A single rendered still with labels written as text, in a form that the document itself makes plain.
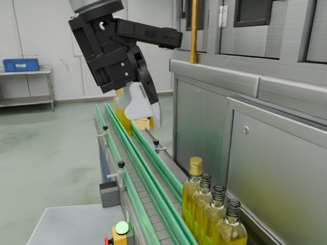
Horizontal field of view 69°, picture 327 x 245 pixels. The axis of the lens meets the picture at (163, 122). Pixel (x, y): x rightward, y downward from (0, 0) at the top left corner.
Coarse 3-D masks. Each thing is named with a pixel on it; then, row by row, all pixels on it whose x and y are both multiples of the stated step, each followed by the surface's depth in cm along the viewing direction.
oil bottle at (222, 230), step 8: (216, 224) 55; (224, 224) 53; (240, 224) 53; (216, 232) 55; (224, 232) 52; (232, 232) 51; (240, 232) 52; (216, 240) 56; (224, 240) 52; (232, 240) 51; (240, 240) 52
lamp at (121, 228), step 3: (120, 222) 87; (123, 222) 86; (117, 225) 85; (120, 225) 85; (123, 225) 85; (126, 225) 85; (117, 228) 84; (120, 228) 84; (123, 228) 84; (126, 228) 85; (117, 231) 84; (120, 231) 84; (123, 231) 84; (126, 231) 85; (120, 234) 84; (123, 234) 84
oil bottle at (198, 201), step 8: (192, 200) 65; (200, 200) 62; (208, 200) 62; (192, 208) 66; (200, 208) 62; (192, 216) 67; (200, 216) 62; (192, 224) 67; (200, 224) 63; (192, 232) 68; (200, 232) 64
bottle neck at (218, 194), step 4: (216, 188) 58; (220, 188) 58; (224, 188) 57; (216, 192) 56; (220, 192) 56; (224, 192) 57; (212, 196) 58; (216, 196) 57; (220, 196) 56; (224, 196) 57; (212, 200) 58; (216, 200) 57; (220, 200) 57; (212, 204) 58; (216, 204) 57; (220, 204) 57; (216, 208) 57; (220, 208) 57
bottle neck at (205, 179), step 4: (200, 176) 62; (204, 176) 63; (208, 176) 63; (200, 180) 62; (204, 180) 61; (208, 180) 61; (200, 184) 63; (204, 184) 62; (208, 184) 62; (200, 188) 63; (204, 188) 62; (208, 188) 62; (200, 192) 63; (204, 192) 62; (208, 192) 62
